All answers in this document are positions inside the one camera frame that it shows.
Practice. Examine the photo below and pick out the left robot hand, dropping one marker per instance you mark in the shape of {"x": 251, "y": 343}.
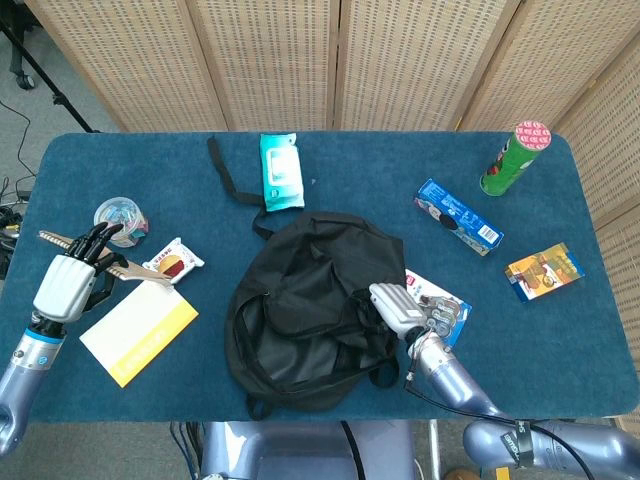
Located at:
{"x": 62, "y": 287}

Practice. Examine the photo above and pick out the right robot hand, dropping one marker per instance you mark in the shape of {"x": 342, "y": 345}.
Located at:
{"x": 395, "y": 305}

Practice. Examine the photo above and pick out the black backpack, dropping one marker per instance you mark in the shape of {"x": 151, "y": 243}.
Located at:
{"x": 310, "y": 300}

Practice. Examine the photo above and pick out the lavender robot base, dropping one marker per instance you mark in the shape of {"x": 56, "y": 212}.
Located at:
{"x": 300, "y": 450}

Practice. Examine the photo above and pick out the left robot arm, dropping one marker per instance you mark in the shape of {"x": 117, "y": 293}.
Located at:
{"x": 25, "y": 370}

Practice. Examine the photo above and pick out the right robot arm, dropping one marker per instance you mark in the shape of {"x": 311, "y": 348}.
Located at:
{"x": 460, "y": 385}

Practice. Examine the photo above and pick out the correction tape blister pack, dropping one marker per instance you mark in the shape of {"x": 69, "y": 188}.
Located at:
{"x": 450, "y": 312}

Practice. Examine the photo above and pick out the clear jar of clips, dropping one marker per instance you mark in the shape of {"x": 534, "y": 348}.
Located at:
{"x": 127, "y": 215}

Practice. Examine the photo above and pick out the blue cookie box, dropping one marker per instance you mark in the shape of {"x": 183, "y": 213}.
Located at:
{"x": 460, "y": 217}

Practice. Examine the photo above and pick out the blue table mat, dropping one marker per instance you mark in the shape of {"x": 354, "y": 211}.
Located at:
{"x": 360, "y": 200}

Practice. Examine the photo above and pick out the burger print snack packet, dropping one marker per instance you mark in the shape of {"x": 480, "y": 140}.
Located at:
{"x": 175, "y": 262}

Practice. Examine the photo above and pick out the orange and blue snack box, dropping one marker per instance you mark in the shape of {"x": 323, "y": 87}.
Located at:
{"x": 545, "y": 272}

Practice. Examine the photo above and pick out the teal wet wipes pack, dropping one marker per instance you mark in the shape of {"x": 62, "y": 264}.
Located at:
{"x": 281, "y": 172}

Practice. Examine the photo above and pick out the green chips can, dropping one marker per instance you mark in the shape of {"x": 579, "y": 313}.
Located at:
{"x": 512, "y": 160}

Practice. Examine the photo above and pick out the black tripod stand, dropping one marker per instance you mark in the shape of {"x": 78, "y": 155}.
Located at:
{"x": 50, "y": 85}

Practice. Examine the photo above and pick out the black chair caster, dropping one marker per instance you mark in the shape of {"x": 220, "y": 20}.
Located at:
{"x": 24, "y": 77}

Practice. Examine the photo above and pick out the wicker folding screen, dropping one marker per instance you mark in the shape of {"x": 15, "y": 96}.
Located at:
{"x": 275, "y": 60}

